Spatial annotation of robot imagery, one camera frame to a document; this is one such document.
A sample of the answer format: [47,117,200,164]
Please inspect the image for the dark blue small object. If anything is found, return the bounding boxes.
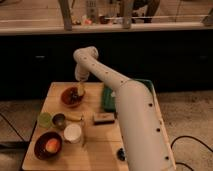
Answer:
[116,148,126,161]

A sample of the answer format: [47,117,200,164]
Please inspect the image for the black cable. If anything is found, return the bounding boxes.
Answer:
[169,134,213,171]

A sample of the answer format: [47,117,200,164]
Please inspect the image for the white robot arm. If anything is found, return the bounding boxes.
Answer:
[73,46,176,171]

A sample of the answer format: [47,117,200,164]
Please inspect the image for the green cup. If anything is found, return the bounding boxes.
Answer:
[37,112,52,128]

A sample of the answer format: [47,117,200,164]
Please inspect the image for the dark grapes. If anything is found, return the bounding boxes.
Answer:
[69,91,80,102]

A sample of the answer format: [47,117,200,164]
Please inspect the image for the brown sponge block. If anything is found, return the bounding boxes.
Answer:
[93,113,115,125]

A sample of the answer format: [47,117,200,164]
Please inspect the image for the orange fruit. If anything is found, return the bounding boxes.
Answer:
[45,138,60,153]

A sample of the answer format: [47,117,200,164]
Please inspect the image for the green tray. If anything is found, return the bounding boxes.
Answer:
[101,79,154,112]

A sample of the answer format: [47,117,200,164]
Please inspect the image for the red bowl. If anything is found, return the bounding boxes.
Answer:
[60,86,85,108]

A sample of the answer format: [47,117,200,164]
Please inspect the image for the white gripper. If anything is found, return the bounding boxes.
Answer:
[75,65,88,96]

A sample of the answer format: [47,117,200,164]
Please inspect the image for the white cup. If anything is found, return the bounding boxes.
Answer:
[63,123,82,143]

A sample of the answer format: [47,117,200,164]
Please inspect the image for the dark brown bowl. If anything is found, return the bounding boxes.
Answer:
[34,132,62,160]

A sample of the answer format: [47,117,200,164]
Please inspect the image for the metal cup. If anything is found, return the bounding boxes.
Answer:
[52,113,66,130]

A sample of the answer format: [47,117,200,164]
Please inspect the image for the banana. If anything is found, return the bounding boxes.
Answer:
[66,115,82,122]

